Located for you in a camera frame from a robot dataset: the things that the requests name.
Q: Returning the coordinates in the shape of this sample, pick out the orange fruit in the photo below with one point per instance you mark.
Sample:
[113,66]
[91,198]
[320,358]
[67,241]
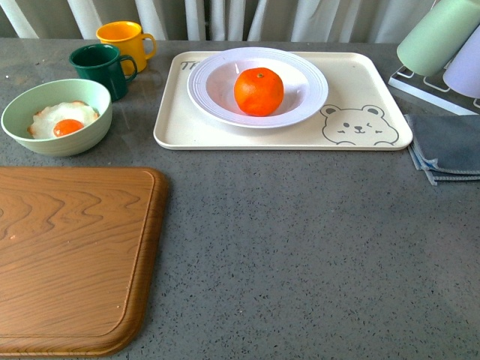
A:
[258,91]

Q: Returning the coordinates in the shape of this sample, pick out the white ridged plate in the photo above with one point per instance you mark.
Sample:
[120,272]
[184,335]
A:
[210,86]

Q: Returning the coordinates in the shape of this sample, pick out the cream bear tray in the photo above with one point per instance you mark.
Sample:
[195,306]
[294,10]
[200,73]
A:
[358,114]

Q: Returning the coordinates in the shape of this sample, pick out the white curtain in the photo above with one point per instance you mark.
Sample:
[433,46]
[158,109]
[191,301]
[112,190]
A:
[324,21]

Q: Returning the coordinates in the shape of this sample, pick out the wooden cutting board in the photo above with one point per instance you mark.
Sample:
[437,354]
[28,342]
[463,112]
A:
[78,248]

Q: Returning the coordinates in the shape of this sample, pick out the dark green mug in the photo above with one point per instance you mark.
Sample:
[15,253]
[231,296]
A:
[104,64]

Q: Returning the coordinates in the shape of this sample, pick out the yellow mug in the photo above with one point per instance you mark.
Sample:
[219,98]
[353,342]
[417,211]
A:
[130,39]

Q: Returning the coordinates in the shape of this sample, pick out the fake fried egg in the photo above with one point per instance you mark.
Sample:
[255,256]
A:
[62,119]

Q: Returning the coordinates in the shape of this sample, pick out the grey folded cloth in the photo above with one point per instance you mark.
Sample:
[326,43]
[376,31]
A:
[445,147]

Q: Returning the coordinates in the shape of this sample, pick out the light green bowl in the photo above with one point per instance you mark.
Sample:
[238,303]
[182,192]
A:
[19,115]

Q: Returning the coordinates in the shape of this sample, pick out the purple cup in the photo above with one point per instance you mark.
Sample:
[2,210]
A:
[462,74]

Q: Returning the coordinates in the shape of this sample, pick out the green cup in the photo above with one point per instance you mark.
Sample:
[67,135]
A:
[438,36]

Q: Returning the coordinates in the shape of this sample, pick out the white wire cup rack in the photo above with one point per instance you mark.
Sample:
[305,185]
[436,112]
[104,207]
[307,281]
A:
[433,90]

